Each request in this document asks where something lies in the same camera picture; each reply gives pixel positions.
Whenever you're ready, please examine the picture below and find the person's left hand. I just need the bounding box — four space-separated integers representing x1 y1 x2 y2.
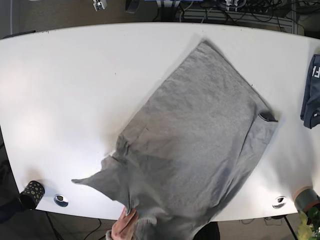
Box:
110 208 138 240

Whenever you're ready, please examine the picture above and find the left silver table grommet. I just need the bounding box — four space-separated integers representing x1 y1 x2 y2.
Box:
53 194 69 208

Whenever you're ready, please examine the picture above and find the grey plant pot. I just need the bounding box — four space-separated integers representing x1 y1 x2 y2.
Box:
292 186 320 213

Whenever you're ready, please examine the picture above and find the green potted plant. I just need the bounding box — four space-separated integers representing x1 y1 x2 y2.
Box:
297 206 320 240

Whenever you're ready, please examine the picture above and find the dark blue T-shirt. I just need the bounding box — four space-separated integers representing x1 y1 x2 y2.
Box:
300 54 320 129

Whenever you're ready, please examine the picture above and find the silver table grommet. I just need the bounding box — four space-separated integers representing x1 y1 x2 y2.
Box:
53 194 69 208
272 196 287 209

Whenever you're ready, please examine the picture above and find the right silver table grommet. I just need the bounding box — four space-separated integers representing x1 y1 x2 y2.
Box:
272 196 287 209

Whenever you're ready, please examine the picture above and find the black gold spotted cup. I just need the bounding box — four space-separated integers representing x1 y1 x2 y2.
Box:
19 180 45 210

